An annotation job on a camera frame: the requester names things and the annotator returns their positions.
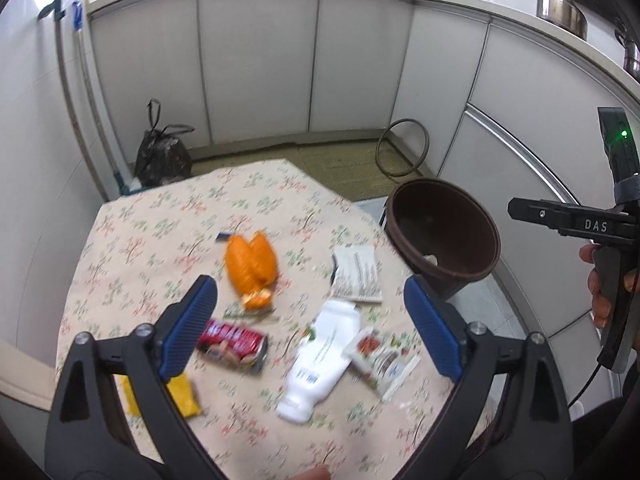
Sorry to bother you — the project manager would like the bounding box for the red milk can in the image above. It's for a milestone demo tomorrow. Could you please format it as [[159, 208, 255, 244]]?
[[196, 318, 269, 375]]

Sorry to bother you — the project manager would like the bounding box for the yellow snack packet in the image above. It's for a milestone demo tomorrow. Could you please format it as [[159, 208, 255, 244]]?
[[119, 373, 202, 418]]

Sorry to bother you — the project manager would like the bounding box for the white snack wrapper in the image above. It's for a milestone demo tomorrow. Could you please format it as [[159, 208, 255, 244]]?
[[343, 327, 420, 402]]

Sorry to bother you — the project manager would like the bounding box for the white paper leaflet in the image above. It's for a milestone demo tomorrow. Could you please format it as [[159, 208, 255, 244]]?
[[330, 245, 383, 304]]

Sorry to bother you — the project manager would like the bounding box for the orange peel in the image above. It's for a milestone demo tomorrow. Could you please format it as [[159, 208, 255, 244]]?
[[224, 231, 279, 311]]

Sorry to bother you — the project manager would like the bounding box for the white plastic bottle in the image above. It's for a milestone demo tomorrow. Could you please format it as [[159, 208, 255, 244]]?
[[276, 299, 361, 425]]

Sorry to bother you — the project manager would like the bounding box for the white floral paper cup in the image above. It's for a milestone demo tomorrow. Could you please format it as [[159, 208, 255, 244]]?
[[423, 255, 438, 266]]

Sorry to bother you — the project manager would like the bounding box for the dark brown trash bucket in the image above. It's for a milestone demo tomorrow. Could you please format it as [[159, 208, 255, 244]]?
[[385, 178, 501, 299]]

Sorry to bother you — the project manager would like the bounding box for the right hand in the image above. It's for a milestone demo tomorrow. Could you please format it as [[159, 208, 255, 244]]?
[[579, 242, 640, 351]]

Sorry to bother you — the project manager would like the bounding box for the left hand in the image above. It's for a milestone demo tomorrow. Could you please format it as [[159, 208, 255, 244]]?
[[288, 466, 331, 480]]

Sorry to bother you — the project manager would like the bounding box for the floral tablecloth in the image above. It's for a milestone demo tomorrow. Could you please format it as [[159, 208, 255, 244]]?
[[54, 158, 494, 480]]

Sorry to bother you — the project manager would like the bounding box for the green floor mat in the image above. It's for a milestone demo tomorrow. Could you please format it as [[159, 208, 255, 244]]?
[[192, 140, 422, 202]]

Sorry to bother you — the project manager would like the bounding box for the black garbage bag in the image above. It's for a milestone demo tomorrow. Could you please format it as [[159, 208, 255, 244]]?
[[134, 98, 195, 188]]

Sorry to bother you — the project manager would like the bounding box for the brown hose ring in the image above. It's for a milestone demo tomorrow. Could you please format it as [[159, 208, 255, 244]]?
[[374, 118, 432, 178]]

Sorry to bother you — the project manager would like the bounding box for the blue handled mop pole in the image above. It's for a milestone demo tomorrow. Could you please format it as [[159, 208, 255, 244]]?
[[70, 0, 126, 198]]

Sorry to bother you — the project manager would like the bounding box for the teal handled mop pole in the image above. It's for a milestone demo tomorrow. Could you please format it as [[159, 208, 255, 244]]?
[[37, 0, 108, 203]]

